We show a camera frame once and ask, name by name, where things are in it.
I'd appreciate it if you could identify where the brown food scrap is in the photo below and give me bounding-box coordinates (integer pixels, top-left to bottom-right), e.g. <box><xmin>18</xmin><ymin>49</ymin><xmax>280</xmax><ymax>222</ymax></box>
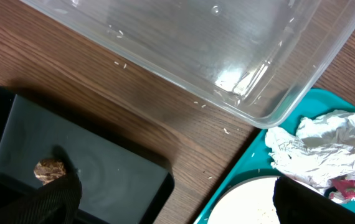
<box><xmin>34</xmin><ymin>159</ymin><xmax>67</xmax><ymax>185</ymax></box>

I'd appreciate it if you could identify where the black tray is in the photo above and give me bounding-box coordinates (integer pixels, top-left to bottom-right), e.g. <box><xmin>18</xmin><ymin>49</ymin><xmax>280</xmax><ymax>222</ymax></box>
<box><xmin>0</xmin><ymin>86</ymin><xmax>175</xmax><ymax>223</ymax></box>

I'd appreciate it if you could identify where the large white plate with rice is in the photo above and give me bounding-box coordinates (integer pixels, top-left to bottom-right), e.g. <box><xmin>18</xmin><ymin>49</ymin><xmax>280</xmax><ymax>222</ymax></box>
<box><xmin>207</xmin><ymin>175</ymin><xmax>321</xmax><ymax>224</ymax></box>

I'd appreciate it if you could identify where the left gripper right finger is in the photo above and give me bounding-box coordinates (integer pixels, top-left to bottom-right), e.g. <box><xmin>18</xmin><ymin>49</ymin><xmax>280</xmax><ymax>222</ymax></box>
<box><xmin>273</xmin><ymin>177</ymin><xmax>355</xmax><ymax>224</ymax></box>

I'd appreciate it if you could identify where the red snack wrapper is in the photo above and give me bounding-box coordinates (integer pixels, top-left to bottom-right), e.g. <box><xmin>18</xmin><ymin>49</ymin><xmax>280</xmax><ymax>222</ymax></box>
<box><xmin>328</xmin><ymin>179</ymin><xmax>355</xmax><ymax>204</ymax></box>

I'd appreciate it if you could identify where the clear plastic bin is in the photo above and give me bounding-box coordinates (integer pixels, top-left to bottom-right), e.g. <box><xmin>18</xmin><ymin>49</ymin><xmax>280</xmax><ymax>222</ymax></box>
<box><xmin>29</xmin><ymin>0</ymin><xmax>355</xmax><ymax>128</ymax></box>

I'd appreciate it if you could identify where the crumpled white tissue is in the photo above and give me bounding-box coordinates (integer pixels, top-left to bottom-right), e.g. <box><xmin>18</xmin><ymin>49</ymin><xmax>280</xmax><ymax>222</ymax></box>
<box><xmin>265</xmin><ymin>110</ymin><xmax>355</xmax><ymax>193</ymax></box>

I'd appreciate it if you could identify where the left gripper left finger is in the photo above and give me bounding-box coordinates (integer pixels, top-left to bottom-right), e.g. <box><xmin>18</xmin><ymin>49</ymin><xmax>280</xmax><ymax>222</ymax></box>
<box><xmin>0</xmin><ymin>147</ymin><xmax>82</xmax><ymax>224</ymax></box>

